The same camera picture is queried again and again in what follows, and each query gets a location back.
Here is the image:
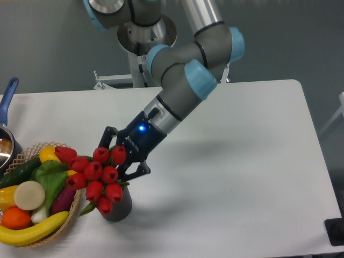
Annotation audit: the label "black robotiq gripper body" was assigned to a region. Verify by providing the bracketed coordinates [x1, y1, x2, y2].
[116, 110, 167, 166]

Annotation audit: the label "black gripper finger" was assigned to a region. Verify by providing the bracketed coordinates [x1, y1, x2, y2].
[98, 126, 119, 148]
[116, 160, 151, 181]

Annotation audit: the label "red tulip bouquet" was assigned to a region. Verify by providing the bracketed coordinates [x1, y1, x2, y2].
[54, 146, 127, 217]

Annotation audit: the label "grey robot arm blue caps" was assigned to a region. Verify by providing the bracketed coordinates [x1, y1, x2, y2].
[84, 1, 245, 182]

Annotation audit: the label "dark grey ribbed vase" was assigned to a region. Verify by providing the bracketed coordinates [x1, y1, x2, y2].
[103, 187, 132, 222]

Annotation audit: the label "yellow lemon squash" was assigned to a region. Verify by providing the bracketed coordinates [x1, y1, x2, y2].
[38, 146, 77, 176]

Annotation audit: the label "green bok choy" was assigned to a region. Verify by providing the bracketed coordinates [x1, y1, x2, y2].
[30, 160, 67, 224]

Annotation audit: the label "woven wicker basket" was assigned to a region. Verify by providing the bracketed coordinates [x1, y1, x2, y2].
[0, 142, 82, 248]

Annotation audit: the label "purple sweet potato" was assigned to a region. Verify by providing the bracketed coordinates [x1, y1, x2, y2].
[51, 186, 76, 214]

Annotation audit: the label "dark green cucumber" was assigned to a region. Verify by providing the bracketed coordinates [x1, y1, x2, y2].
[1, 157, 41, 189]

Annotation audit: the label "round beige disc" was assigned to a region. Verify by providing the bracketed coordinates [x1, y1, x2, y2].
[14, 181, 45, 211]

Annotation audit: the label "yellow bell pepper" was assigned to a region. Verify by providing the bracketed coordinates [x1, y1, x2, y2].
[0, 185, 18, 211]

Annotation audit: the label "orange fruit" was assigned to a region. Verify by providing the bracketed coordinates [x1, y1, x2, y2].
[1, 207, 32, 230]

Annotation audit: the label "yellow banana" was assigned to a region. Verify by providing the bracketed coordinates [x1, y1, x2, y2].
[1, 211, 69, 247]

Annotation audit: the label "black device at table edge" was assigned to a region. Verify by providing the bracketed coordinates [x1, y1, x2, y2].
[324, 218, 343, 246]

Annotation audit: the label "white furniture piece right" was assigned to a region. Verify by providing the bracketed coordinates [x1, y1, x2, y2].
[323, 92, 343, 131]

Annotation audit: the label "white metal base frame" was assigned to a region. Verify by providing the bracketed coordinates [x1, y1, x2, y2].
[94, 63, 231, 90]

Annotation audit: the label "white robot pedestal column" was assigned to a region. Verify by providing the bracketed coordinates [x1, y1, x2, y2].
[117, 15, 177, 88]

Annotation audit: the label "blue handled saucepan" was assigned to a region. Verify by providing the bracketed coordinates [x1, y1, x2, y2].
[1, 77, 22, 178]

